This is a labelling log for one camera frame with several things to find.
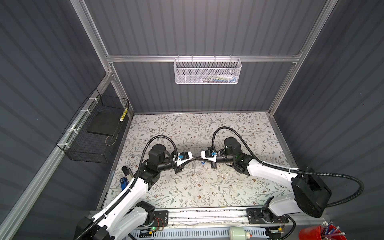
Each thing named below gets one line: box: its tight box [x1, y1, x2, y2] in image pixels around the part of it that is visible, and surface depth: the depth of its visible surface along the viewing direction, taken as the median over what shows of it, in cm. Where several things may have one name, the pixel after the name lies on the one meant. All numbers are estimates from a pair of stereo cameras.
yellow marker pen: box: [119, 107, 128, 122], surface depth 83 cm
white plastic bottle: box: [228, 226, 253, 240], surface depth 64 cm
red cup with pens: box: [298, 221, 348, 240], surface depth 60 cm
